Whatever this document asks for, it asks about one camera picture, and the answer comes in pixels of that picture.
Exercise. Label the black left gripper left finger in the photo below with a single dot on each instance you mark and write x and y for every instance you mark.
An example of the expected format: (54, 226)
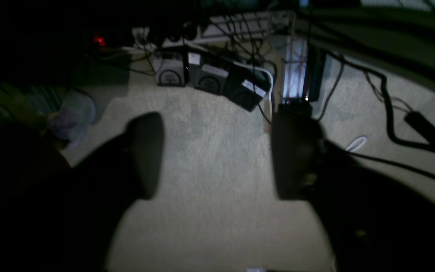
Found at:
(106, 183)

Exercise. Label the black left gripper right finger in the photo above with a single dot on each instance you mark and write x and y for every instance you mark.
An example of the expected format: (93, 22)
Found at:
(308, 167)

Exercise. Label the grey foot pedal middle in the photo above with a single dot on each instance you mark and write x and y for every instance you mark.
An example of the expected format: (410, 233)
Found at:
(207, 72)

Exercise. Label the grey foot pedal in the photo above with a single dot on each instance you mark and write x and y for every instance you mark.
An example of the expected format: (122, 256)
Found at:
(207, 72)
(169, 67)

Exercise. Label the grey foot pedal left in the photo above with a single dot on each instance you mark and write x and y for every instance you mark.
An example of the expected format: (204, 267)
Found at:
(169, 67)

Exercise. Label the white power strip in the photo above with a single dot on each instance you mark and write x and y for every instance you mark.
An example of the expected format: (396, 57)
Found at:
(155, 37)

